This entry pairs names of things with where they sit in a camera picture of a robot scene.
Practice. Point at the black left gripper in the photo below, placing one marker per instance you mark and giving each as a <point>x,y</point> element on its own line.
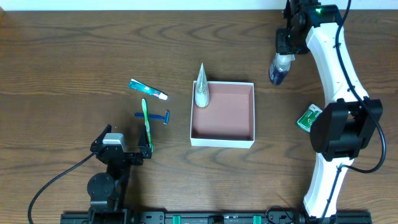
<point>125,157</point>

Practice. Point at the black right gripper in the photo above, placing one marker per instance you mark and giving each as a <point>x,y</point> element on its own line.
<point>283,45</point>

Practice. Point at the clear bottle blue liquid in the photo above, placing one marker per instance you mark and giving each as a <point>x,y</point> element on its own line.
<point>280,67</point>

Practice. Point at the green white soap packet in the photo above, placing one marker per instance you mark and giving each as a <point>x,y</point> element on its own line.
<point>306,120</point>

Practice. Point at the white cream tube gold cap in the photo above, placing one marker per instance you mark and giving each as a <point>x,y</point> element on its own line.
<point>202,92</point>

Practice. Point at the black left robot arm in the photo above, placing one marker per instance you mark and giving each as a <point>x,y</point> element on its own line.
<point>107,190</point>

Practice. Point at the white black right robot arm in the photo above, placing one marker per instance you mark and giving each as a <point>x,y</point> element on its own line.
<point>350,117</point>

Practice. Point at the green Colgate toothbrush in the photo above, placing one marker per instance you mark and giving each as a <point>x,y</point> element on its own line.
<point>146,121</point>

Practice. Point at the blue disposable razor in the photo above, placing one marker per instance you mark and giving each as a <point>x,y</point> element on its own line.
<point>164,118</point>

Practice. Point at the green Colgate toothpaste tube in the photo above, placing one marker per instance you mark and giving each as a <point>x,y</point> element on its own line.
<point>139,86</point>

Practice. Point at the pink cardboard box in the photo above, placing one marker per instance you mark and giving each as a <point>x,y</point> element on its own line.
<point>229,120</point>

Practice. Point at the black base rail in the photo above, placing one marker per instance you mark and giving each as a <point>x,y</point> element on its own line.
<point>217,217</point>

